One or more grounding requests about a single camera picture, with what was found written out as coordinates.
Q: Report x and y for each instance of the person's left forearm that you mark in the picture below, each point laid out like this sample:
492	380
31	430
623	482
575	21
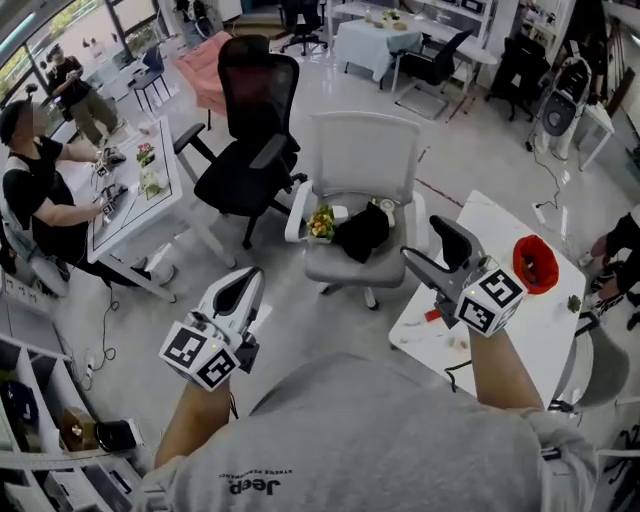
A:
192	425

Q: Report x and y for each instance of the white and green flower bunch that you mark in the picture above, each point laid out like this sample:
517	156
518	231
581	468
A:
152	182

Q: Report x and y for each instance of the red fabric container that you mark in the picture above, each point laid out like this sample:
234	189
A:
547	270

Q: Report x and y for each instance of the person's right forearm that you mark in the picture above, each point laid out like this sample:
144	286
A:
500	372

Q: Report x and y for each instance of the long white desk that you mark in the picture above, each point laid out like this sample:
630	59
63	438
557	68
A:
470	50

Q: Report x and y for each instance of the black armchair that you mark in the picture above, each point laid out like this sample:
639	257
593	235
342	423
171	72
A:
520	70

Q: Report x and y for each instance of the pink potted flowers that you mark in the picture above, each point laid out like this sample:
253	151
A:
145	154

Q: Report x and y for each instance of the pink armchair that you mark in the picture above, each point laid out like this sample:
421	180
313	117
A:
202	70

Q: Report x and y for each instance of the dark blue chair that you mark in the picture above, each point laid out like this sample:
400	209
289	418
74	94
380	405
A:
150	75

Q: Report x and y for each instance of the small green succulent plant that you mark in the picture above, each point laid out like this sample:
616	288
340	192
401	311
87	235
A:
574	303

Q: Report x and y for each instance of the table with pale blue cloth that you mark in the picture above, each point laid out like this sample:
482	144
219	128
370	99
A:
365	42

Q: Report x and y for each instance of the orange artificial flower bunch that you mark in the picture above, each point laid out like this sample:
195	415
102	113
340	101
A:
321	222

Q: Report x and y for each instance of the white stand device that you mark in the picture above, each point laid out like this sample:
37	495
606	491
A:
560	110

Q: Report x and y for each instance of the black mesh office chair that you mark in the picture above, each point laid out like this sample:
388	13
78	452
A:
255	125

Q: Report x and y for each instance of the wooden block ornament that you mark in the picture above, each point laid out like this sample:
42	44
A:
77	427

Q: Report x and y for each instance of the grey shell chair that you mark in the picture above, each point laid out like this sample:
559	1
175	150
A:
602	365

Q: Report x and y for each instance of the red toy block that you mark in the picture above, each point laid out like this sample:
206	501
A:
432	315

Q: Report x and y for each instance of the white desk with black lines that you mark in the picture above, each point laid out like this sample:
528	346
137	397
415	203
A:
155	210

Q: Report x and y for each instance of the white office chair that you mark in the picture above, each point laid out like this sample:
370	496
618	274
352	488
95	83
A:
365	150

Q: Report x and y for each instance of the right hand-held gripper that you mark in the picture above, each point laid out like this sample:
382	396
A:
492	305

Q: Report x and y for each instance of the small white table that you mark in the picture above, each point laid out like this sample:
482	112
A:
600	125

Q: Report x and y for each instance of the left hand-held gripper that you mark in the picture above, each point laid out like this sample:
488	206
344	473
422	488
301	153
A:
187	350

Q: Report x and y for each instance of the black swivel chair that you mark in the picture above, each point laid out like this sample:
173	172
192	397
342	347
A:
305	22

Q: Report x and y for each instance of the pile of colourful toy blocks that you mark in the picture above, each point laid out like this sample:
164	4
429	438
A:
530	267

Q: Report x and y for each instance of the person's grey shirt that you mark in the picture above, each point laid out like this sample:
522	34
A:
375	440

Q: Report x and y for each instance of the white tape roll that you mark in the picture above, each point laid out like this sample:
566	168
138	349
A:
387	204

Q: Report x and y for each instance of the small white box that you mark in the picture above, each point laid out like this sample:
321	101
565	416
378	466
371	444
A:
340	215

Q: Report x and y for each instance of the black cantilever chair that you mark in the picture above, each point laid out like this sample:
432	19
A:
440	55

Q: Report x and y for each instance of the white shelf unit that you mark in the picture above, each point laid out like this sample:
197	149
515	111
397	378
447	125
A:
45	360

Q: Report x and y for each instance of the black cloth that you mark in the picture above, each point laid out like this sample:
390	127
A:
362	232

